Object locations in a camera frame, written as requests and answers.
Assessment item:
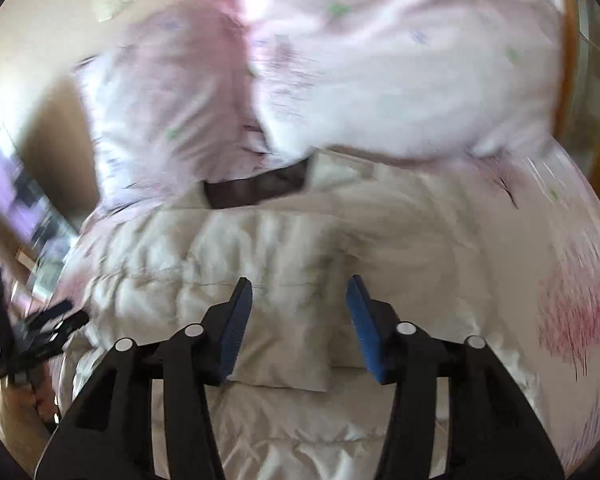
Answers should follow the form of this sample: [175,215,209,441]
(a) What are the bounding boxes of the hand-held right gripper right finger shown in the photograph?
[346,275,566,480]

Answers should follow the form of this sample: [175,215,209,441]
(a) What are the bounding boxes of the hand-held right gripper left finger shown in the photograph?
[35,277,254,480]

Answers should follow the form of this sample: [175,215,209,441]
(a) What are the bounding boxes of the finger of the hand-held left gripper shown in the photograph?
[24,300,76,330]
[17,310,90,358]

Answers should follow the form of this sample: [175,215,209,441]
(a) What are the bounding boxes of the cream puffer jacket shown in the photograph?
[55,152,548,480]

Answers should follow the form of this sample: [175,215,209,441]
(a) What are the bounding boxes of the flat screen television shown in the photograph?
[0,129,81,261]

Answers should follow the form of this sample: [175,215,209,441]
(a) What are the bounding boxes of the pink printed pillow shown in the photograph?
[74,0,271,211]
[214,0,567,162]

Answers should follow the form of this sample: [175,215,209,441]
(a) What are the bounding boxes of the orange wooden frame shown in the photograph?
[554,0,600,188]

